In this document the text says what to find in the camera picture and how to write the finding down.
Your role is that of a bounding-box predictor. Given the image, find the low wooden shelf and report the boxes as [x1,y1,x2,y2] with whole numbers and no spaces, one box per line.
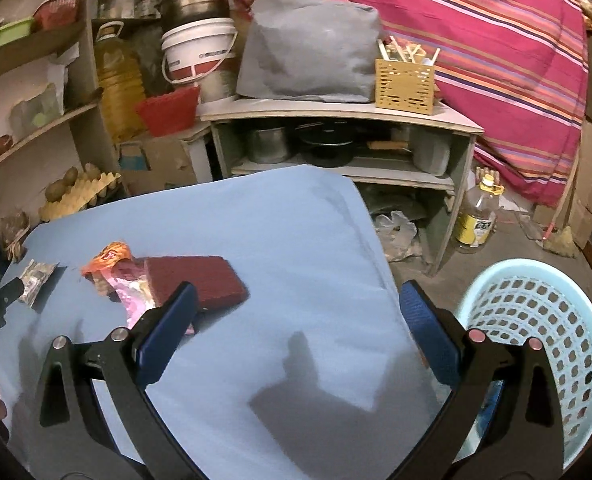
[198,97,486,279]

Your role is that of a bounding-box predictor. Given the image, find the red scalloped plastic basket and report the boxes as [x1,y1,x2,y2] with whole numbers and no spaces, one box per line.
[135,85,202,137]

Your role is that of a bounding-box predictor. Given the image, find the small red plastic basket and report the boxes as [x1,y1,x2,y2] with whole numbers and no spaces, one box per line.
[32,0,85,32]

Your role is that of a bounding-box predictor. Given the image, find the yellow utensil holder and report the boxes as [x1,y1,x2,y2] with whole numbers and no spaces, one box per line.
[374,35,441,117]

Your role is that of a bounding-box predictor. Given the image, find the black cooking pan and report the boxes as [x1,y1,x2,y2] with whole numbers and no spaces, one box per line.
[295,125,358,169]

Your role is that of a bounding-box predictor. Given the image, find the clear crumpled plastic bag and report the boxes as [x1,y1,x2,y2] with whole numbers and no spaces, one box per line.
[372,209,420,264]

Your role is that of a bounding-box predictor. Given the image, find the wooden shelf unit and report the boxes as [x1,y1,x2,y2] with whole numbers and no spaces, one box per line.
[0,0,124,266]

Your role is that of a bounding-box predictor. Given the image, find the white plastic bucket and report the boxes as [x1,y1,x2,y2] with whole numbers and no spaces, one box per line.
[160,17,240,104]

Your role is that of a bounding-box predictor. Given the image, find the grey plastic jug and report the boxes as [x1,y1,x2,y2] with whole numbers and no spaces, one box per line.
[410,125,453,177]

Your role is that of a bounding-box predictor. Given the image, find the silver snack wrapper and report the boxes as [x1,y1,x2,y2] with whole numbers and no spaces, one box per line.
[17,259,60,307]

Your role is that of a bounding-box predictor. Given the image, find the red striped cloth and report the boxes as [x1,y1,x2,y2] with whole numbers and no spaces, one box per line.
[215,0,590,209]

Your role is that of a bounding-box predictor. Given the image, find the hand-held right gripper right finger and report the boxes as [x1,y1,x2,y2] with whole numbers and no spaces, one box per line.
[397,280,565,480]

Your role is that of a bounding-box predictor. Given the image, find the grey cloth cover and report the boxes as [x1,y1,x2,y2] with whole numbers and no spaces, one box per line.
[235,0,383,104]

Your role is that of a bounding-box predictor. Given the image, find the light blue plastic basket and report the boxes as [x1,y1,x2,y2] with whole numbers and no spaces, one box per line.
[455,258,592,472]

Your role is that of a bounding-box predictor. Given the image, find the steel cooking pot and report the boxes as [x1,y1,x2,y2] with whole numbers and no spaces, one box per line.
[160,0,230,32]

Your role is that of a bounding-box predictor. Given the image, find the orange pink snack wrapper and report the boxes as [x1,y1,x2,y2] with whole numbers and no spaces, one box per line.
[80,241,199,336]

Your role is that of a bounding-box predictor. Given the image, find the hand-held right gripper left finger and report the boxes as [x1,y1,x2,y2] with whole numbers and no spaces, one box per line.
[35,281,200,480]

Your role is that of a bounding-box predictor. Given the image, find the maroon scouring pad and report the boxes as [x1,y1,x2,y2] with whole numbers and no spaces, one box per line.
[143,255,251,311]

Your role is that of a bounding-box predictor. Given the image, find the large yellow oil bottle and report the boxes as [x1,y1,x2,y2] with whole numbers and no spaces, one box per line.
[93,20,148,144]

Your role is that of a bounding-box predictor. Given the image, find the green plastic tray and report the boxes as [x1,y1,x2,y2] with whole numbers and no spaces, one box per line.
[0,16,38,59]

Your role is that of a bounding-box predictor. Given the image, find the small steel pot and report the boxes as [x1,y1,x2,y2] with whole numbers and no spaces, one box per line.
[246,125,293,165]

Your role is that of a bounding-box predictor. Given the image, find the stack of cardboard pieces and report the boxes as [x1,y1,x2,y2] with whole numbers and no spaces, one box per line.
[532,110,592,252]

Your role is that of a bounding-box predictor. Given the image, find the clear bottle with yellow label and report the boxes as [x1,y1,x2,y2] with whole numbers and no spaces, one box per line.
[452,174,505,256]

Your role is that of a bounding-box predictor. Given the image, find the yellow egg tray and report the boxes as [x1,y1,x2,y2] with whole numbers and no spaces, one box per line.
[38,170,123,224]

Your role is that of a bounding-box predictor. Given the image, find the blue table cloth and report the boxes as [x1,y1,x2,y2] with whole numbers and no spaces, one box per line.
[0,163,458,480]

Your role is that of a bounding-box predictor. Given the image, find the straw broom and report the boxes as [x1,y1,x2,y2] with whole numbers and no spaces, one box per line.
[542,157,578,259]

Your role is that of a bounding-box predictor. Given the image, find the brown cardboard box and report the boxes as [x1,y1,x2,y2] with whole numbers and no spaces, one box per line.
[118,135,200,197]

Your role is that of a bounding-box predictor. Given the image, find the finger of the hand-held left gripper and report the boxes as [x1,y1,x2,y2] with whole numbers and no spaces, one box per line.
[0,278,28,311]

